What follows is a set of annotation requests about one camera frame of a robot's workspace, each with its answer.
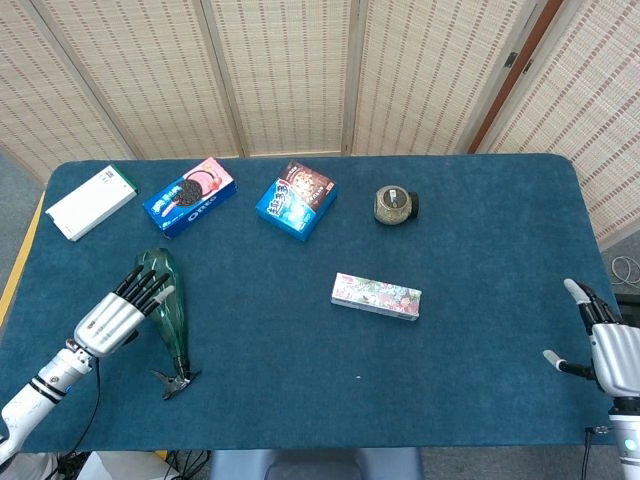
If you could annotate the floral toothpaste box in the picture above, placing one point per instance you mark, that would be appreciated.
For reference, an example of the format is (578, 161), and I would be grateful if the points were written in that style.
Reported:
(375, 296)

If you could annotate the blue felt table cloth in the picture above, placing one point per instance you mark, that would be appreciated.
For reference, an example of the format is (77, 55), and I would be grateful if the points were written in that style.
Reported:
(300, 350)

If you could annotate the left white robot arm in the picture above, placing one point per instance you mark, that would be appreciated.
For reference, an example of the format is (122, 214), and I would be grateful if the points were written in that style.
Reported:
(45, 390)

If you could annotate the glass jar with black lid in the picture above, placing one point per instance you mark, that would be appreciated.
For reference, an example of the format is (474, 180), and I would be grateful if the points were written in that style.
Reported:
(392, 207)

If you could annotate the yellow table edge strip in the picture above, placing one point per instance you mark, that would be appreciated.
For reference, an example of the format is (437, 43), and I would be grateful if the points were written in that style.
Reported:
(17, 270)

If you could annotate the black equipment box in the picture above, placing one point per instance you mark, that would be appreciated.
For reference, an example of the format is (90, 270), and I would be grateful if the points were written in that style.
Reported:
(631, 299)

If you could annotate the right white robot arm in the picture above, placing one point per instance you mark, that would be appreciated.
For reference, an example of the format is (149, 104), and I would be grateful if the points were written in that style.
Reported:
(627, 440)

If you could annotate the black metal hinge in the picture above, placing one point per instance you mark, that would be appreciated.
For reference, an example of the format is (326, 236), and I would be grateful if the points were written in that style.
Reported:
(510, 60)
(528, 66)

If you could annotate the white box with green end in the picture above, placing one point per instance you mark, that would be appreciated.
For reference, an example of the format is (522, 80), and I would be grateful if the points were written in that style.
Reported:
(90, 202)

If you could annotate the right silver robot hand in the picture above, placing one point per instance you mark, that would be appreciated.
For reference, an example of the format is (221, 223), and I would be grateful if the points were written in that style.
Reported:
(617, 360)

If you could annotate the blue and brown cookie box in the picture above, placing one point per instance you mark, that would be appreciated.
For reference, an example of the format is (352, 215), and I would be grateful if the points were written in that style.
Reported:
(295, 202)

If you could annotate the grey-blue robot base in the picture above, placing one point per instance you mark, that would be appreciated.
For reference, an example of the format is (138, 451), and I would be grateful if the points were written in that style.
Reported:
(315, 465)

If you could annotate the white flat board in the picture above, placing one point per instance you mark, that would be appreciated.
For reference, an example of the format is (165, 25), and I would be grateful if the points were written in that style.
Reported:
(115, 467)

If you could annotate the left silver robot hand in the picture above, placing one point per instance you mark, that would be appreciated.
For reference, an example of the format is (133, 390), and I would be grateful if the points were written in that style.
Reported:
(107, 325)

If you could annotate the brown wooden post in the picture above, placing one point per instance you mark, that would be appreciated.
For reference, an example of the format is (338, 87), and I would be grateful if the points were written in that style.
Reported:
(515, 85)

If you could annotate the blue Oreo cookie box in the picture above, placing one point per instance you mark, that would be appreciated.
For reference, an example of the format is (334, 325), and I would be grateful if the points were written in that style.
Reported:
(192, 200)

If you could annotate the bamboo folding screen, pale frame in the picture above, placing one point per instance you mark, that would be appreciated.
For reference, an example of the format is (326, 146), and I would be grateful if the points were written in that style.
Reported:
(590, 125)
(280, 75)

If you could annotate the green spray bottle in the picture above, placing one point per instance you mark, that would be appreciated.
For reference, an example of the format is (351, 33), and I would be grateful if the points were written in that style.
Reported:
(172, 325)

